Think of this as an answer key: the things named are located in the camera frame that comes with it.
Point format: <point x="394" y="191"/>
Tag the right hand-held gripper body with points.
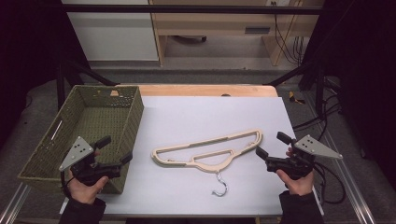
<point x="314" y="147"/>

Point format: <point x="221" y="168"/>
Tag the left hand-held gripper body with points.
<point x="76" y="152"/>

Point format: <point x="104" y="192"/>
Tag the green woven basket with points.
<point x="102" y="121"/>

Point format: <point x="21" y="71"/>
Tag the beige clothes hanger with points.
<point x="214" y="169"/>
<point x="174" y="164"/>
<point x="205" y="143"/>

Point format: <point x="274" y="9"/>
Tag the person's left hand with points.
<point x="87" y="193"/>

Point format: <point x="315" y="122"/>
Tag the person's right hand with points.
<point x="299" y="186"/>

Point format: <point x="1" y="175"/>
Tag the yellow and black tool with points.
<point x="293" y="98"/>

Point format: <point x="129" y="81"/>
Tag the white table sheet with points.
<point x="193" y="115"/>

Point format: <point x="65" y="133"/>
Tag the dark curtain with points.
<point x="28" y="56"/>
<point x="364" y="62"/>

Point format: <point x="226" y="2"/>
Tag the white cabinet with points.
<point x="115" y="37"/>

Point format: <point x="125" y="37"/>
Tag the light wooden desk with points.
<point x="211" y="23"/>

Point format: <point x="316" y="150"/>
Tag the aluminium rail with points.
<point x="348" y="177"/>
<point x="14" y="203"/>

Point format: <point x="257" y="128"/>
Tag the black frame strut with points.
<point x="84" y="73"/>
<point x="299" y="73"/>

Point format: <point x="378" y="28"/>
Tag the black horizontal frame bar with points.
<point x="186" y="9"/>

